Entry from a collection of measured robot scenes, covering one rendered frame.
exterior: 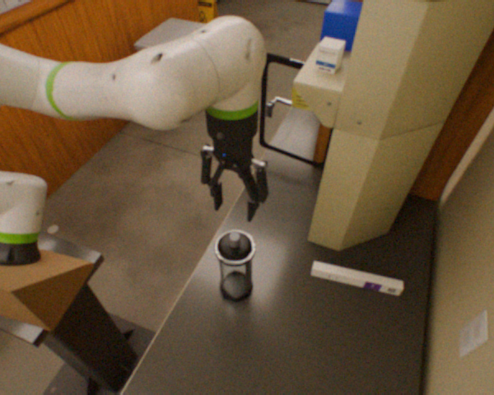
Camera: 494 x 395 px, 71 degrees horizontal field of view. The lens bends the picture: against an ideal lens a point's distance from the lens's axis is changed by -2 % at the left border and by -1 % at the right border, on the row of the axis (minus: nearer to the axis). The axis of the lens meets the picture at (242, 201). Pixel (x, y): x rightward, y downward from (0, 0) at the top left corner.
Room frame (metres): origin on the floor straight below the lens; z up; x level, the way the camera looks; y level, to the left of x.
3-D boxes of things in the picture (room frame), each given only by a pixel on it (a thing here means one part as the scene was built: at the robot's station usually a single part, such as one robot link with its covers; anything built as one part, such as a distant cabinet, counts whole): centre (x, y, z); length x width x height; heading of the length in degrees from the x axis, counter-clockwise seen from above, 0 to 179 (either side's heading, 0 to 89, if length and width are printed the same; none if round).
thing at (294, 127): (1.07, -0.20, 1.19); 0.30 x 0.01 x 0.40; 59
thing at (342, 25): (0.95, -0.27, 1.56); 0.10 x 0.10 x 0.09; 67
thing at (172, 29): (3.03, 0.59, 0.49); 0.60 x 0.42 x 0.33; 157
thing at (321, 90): (0.87, -0.23, 1.46); 0.32 x 0.12 x 0.10; 157
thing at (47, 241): (0.55, 0.68, 0.92); 0.32 x 0.32 x 0.04; 68
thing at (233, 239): (0.52, 0.02, 1.18); 0.09 x 0.09 x 0.07
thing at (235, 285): (0.52, 0.02, 1.06); 0.11 x 0.11 x 0.21
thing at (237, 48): (0.51, 0.02, 1.67); 0.13 x 0.11 x 0.14; 137
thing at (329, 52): (0.81, -0.21, 1.54); 0.05 x 0.05 x 0.06; 61
